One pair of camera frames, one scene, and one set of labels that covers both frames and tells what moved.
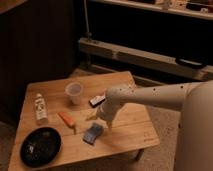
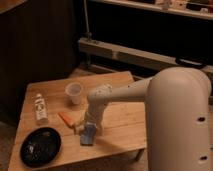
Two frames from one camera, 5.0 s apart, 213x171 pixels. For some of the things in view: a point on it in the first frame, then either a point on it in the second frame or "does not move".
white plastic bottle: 41,109 does not move
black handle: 190,63 does not move
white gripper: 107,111 -> 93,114
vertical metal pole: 87,34 does not move
